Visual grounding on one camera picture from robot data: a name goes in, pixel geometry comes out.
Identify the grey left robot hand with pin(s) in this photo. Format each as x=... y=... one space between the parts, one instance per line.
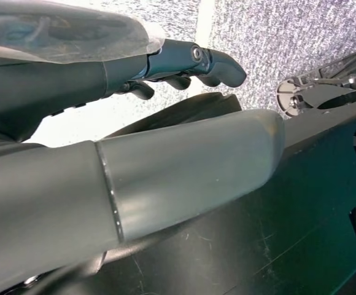
x=181 y=171

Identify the black round robot hip joint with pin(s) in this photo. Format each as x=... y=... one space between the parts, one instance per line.
x=196 y=108

